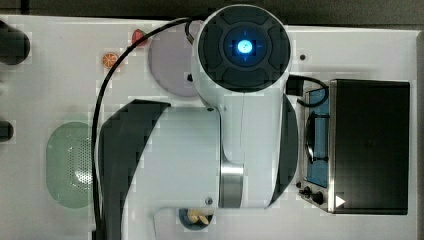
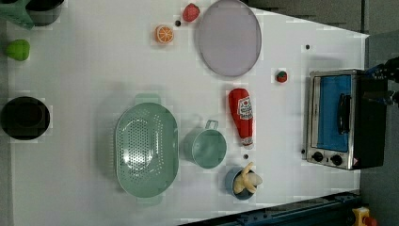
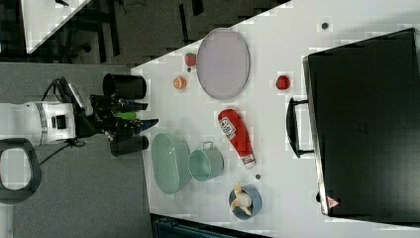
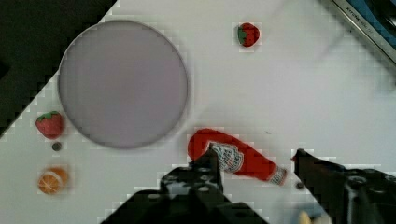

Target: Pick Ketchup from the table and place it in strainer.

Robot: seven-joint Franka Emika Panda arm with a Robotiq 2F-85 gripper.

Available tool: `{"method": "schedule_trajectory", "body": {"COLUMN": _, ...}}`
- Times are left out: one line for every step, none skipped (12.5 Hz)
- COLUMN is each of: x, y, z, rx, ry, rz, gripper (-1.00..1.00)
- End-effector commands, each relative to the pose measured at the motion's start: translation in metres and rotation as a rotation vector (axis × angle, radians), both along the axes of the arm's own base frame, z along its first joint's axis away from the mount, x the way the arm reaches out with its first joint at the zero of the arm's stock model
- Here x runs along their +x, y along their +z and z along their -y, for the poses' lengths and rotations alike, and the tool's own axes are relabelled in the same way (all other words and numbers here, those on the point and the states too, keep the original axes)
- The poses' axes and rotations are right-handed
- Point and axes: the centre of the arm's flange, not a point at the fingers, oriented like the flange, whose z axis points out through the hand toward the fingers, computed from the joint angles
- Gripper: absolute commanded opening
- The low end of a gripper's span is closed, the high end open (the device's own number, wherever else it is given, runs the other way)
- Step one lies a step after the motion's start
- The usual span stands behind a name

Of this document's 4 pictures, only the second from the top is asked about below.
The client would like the blue bowl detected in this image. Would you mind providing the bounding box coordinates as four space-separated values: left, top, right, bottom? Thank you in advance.
225 167 253 201

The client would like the green metal mug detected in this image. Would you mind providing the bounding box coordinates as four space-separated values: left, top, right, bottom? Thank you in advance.
183 120 227 169

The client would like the blue table frame rail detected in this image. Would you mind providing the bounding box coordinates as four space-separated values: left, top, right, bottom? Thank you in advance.
180 192 362 226

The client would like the toy orange half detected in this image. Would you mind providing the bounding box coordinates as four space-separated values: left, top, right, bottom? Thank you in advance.
154 24 174 44

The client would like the green toy pepper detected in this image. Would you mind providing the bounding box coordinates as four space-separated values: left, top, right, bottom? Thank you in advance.
6 40 30 61

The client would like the red ketchup bottle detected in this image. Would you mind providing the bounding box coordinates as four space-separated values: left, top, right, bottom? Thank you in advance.
228 88 253 149

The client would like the green oval strainer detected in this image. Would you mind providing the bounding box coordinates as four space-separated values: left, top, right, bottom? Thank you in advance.
115 93 179 205

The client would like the small red toy tomato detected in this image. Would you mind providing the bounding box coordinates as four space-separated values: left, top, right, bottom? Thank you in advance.
276 71 288 83

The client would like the black round cup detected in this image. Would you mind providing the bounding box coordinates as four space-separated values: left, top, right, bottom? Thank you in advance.
1 96 51 140

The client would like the grey round plate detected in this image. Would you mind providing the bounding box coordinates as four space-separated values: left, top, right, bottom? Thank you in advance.
198 0 262 76

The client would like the silver toaster oven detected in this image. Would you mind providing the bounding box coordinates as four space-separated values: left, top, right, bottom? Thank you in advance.
305 70 388 170

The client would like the black container top left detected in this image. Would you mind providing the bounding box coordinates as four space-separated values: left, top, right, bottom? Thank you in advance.
25 0 65 26

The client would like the peeled toy banana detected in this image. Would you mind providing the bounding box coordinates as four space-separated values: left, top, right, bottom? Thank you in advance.
233 162 263 193

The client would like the green plastic scoop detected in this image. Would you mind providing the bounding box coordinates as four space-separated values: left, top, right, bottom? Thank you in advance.
0 0 34 30

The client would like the red toy strawberry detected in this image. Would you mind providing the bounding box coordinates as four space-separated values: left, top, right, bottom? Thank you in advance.
183 3 200 23

